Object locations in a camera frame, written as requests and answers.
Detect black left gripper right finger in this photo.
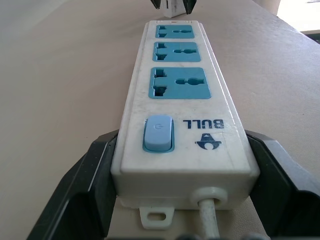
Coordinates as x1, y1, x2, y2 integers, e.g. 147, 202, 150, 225
245, 129, 320, 240

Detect white power strip cable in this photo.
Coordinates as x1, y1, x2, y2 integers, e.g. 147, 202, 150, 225
198, 197, 221, 240

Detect white round pillar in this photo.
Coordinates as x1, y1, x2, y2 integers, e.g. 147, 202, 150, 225
256, 0, 281, 17

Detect white blue power strip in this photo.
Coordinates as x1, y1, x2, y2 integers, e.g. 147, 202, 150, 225
110, 20, 261, 231

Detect dark window frame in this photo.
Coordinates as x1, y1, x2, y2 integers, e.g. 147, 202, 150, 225
299, 29, 320, 45

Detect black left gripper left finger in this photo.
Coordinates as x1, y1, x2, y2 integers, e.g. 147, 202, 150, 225
26, 129, 121, 240

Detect white charger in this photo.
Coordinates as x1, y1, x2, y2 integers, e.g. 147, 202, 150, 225
161, 0, 187, 19

